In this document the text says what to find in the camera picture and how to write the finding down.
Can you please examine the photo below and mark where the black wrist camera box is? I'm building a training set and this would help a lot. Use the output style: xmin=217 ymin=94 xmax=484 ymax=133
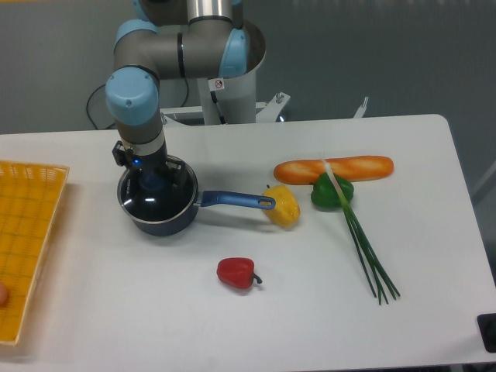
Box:
xmin=112 ymin=140 xmax=133 ymax=168

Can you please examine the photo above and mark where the white pedestal base frame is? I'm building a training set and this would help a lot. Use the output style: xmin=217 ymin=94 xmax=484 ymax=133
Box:
xmin=158 ymin=91 xmax=291 ymax=128

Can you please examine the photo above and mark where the glass lid blue knob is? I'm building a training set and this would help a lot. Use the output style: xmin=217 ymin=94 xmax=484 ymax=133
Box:
xmin=118 ymin=156 xmax=198 ymax=223

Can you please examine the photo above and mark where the dark blue saucepan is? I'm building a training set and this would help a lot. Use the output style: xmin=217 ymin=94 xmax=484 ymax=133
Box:
xmin=121 ymin=163 xmax=275 ymax=236

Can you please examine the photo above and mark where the orange baguette bread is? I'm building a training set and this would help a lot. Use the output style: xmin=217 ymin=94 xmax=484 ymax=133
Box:
xmin=273 ymin=155 xmax=394 ymax=185

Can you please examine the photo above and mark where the yellow bell pepper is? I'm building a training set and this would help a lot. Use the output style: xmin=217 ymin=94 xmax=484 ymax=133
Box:
xmin=263 ymin=184 xmax=300 ymax=228

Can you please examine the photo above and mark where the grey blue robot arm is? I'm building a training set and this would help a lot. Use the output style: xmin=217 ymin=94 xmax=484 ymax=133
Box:
xmin=105 ymin=1 xmax=248 ymax=190

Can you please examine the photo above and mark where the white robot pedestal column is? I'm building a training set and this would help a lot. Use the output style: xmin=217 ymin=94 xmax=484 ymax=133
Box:
xmin=197 ymin=20 xmax=266 ymax=125

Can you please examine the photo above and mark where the black object table edge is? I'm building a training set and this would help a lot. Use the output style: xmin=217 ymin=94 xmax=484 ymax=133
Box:
xmin=477 ymin=313 xmax=496 ymax=353

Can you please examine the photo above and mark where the red bell pepper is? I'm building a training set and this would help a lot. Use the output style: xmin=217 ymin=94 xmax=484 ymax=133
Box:
xmin=216 ymin=257 xmax=263 ymax=290

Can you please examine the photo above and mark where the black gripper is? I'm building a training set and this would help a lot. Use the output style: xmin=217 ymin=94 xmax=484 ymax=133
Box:
xmin=130 ymin=145 xmax=187 ymax=189

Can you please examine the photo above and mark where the yellow woven basket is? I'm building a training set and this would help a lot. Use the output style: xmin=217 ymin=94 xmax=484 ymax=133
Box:
xmin=1 ymin=160 xmax=70 ymax=346

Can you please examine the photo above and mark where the green spring onion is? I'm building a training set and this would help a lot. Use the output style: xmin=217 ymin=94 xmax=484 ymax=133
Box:
xmin=321 ymin=159 xmax=401 ymax=305

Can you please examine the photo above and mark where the green bell pepper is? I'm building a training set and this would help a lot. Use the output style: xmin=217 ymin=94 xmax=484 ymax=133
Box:
xmin=311 ymin=173 xmax=354 ymax=210

